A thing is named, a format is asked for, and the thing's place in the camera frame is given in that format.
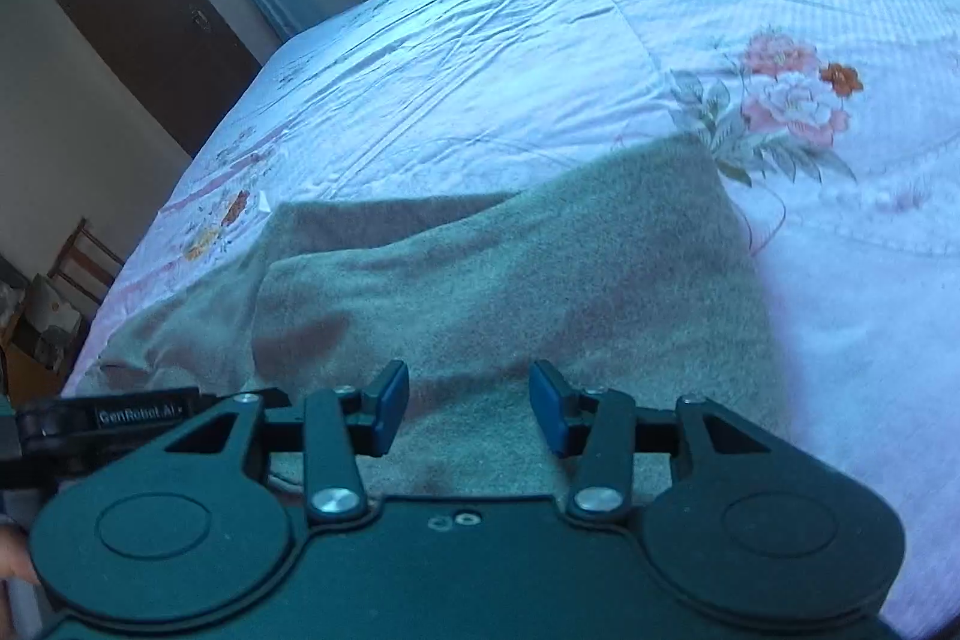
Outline wooden chair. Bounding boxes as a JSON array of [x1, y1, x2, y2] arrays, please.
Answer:
[[49, 218, 126, 313]]

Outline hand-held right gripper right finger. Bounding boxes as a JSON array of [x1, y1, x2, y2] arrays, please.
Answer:
[[529, 359, 796, 525]]

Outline grey pants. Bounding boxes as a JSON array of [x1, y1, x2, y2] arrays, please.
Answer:
[[97, 131, 788, 513]]

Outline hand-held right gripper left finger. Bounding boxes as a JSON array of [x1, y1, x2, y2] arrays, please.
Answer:
[[161, 361, 411, 525]]

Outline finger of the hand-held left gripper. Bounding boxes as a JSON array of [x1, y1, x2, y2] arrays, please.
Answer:
[[199, 386, 293, 412]]

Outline white box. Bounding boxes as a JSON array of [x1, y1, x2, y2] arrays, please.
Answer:
[[39, 280, 85, 333]]

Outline person's left hand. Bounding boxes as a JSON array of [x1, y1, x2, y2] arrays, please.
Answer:
[[0, 524, 40, 587]]

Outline bed with floral sheet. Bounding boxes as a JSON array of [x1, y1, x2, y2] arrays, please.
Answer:
[[60, 0, 960, 633]]

